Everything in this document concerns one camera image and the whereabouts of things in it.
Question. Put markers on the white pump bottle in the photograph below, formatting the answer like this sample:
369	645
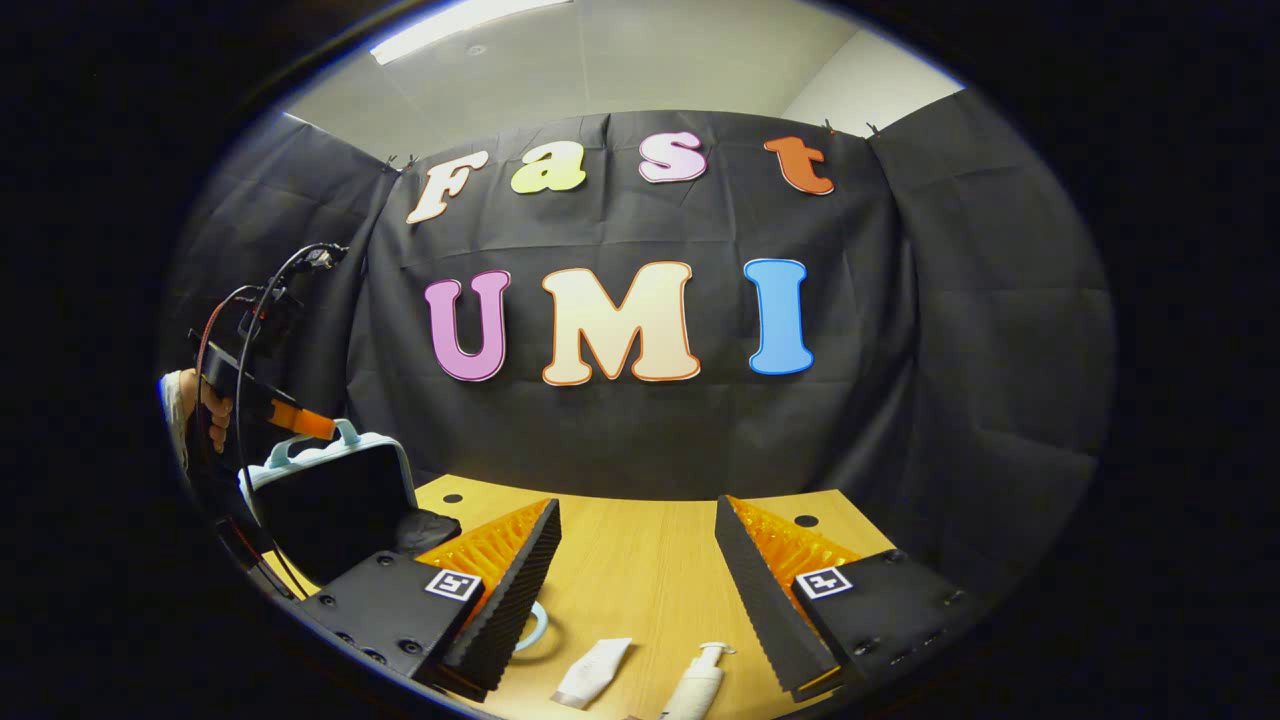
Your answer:
695	690

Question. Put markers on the light blue suitcase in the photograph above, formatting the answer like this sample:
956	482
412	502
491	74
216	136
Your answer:
330	510

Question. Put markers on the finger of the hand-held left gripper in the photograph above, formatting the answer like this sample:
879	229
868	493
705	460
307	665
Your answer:
300	420

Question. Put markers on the white skin care tube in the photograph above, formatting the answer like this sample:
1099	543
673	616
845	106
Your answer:
592	672

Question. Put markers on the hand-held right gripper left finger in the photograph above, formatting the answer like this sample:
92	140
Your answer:
530	560

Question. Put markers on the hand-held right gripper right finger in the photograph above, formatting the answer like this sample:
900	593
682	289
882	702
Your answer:
745	570

